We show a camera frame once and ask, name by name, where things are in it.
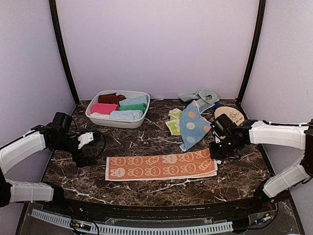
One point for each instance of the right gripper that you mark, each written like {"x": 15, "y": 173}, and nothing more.
{"x": 214, "y": 153}

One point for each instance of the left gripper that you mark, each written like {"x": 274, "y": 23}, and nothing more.
{"x": 81, "y": 163}

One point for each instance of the orange bunny towel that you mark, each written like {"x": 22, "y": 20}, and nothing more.
{"x": 197, "y": 164}

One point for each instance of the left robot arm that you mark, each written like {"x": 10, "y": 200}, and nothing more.
{"x": 13, "y": 153}

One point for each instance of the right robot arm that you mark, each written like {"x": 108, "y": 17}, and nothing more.
{"x": 230, "y": 136}

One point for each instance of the blue polka dot towel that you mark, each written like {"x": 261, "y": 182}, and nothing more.
{"x": 193, "y": 127}

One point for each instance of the dark blue object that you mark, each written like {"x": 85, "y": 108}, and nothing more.
{"x": 217, "y": 104}

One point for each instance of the grey green crumpled towel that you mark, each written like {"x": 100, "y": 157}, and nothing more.
{"x": 205, "y": 99}

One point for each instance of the pink rolled towel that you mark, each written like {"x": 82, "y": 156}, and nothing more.
{"x": 104, "y": 109}

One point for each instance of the green patterned small towel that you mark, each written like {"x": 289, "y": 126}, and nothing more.
{"x": 174, "y": 123}

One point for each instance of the light blue rolled towel front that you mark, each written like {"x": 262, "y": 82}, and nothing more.
{"x": 126, "y": 115}

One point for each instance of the light blue rolled towel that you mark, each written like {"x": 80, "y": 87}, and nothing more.
{"x": 126, "y": 115}
{"x": 134, "y": 101}

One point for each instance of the white plastic basin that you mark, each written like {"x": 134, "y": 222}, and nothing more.
{"x": 118, "y": 123}

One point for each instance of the brown rolled towel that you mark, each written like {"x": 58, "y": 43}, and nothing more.
{"x": 113, "y": 98}

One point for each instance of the green rolled towel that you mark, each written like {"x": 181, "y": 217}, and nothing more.
{"x": 141, "y": 107}

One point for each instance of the light blue rolled towel back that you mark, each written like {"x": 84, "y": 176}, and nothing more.
{"x": 134, "y": 101}

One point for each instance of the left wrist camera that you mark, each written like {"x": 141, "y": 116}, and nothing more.
{"x": 85, "y": 139}

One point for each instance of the white slotted cable duct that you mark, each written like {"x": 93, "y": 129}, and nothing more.
{"x": 83, "y": 227}

